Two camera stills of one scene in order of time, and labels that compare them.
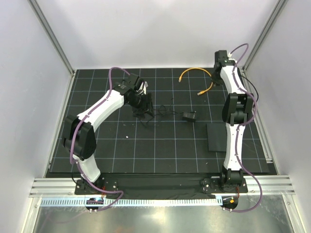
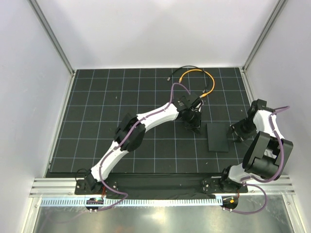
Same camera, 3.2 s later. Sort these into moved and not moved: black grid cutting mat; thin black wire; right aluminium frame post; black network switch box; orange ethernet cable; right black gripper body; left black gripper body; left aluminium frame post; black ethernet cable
Moved: black ethernet cable; orange ethernet cable; left black gripper body; right black gripper body; thin black wire
Not moved: right aluminium frame post; black network switch box; left aluminium frame post; black grid cutting mat
